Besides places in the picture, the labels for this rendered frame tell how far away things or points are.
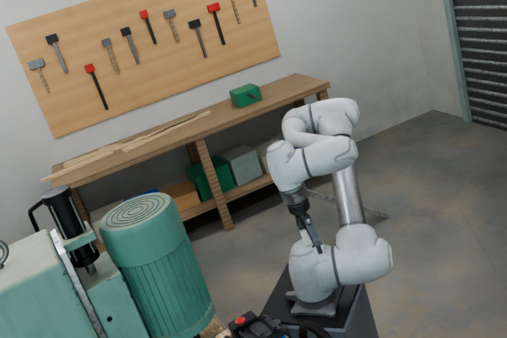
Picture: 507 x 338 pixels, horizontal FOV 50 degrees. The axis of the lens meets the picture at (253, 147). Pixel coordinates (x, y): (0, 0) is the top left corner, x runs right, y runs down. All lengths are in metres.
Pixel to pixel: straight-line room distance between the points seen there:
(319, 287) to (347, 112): 0.70
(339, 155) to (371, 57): 3.56
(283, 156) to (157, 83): 2.89
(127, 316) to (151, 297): 0.06
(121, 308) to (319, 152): 0.82
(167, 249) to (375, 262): 1.05
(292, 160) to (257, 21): 3.06
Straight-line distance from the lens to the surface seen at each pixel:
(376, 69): 5.29
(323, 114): 2.26
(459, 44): 5.04
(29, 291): 1.14
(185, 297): 1.26
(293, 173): 1.76
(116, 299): 1.23
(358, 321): 2.27
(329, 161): 1.74
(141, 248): 1.19
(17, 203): 4.72
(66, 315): 1.18
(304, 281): 2.11
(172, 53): 4.54
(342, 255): 2.09
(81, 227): 1.21
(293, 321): 2.22
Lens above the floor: 1.96
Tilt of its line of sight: 19 degrees down
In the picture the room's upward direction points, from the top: 17 degrees counter-clockwise
